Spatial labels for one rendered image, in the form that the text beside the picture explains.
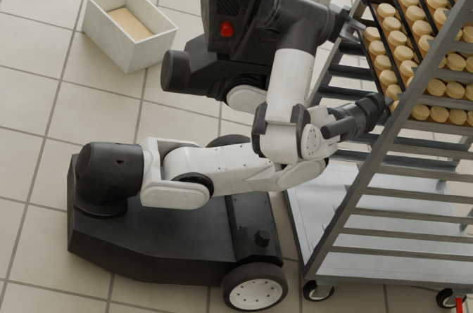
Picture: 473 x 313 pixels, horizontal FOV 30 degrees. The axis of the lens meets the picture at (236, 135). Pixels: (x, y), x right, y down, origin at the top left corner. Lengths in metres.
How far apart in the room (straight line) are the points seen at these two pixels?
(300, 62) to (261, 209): 0.94
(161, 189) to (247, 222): 0.33
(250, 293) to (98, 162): 0.61
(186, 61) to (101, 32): 1.13
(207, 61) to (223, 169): 0.43
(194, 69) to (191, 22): 1.43
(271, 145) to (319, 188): 1.08
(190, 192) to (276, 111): 0.73
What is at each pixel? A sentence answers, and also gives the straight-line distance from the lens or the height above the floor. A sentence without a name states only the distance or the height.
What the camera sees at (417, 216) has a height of 0.42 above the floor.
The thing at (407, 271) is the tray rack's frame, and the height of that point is 0.15.
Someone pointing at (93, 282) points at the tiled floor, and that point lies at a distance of 2.69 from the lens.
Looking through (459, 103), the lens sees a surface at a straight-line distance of 2.35.
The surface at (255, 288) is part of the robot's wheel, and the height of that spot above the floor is 0.12.
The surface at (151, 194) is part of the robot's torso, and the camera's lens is 2.56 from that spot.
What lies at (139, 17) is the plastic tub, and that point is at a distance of 3.54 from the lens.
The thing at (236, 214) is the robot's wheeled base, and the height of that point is 0.19.
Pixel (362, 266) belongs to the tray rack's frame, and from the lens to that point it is 2.84.
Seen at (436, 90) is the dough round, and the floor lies 0.88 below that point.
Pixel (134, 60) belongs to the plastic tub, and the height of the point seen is 0.07.
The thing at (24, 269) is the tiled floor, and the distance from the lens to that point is 2.69.
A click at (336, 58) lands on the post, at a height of 0.64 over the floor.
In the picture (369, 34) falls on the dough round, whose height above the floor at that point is 0.79.
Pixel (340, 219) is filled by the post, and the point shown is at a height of 0.42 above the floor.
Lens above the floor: 2.17
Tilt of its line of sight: 42 degrees down
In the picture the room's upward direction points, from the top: 23 degrees clockwise
